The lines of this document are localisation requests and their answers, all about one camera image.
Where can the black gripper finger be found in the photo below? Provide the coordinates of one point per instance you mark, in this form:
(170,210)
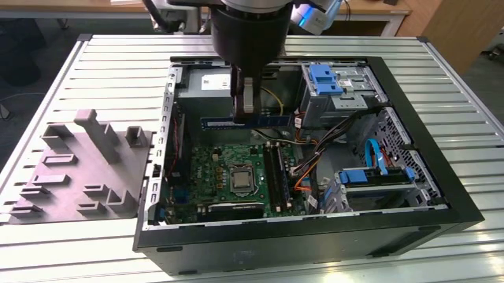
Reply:
(238,97)

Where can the grey power supply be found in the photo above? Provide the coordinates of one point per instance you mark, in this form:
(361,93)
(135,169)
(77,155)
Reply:
(204,118)

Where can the black case fan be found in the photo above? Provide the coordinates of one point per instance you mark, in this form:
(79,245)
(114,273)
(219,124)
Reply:
(182,129)

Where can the green motherboard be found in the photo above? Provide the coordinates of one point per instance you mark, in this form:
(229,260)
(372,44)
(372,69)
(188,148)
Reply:
(208,156)

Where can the blue drive bay latch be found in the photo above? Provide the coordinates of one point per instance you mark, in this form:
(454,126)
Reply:
(325,79)

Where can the CPU socket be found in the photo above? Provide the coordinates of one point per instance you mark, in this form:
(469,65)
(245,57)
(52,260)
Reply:
(235,168)

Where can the silver drive cage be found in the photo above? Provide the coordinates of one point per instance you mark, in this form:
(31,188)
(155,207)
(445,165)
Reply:
(346,103)

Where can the silver CPU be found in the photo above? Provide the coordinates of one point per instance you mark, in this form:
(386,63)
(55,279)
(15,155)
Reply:
(242,179)

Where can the blue expansion slot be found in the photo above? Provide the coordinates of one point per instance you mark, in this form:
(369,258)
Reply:
(182,196)

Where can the black graphics card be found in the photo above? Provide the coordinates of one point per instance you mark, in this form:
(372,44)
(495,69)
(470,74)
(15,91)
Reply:
(235,207)

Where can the hard disk in blue carrier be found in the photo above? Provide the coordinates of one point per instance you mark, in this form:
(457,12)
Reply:
(356,177)

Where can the grey parts rack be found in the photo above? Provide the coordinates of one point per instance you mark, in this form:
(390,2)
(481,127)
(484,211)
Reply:
(97,177)

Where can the wooden cabinet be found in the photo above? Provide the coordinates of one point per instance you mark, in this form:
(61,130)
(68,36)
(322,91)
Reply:
(452,29)

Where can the black PC case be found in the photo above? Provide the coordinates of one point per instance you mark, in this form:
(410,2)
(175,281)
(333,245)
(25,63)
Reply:
(314,244)

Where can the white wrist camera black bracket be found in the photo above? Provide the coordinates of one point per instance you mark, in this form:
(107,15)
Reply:
(318,22)

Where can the wooden desk white frame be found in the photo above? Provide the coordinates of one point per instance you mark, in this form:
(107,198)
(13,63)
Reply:
(377,9)

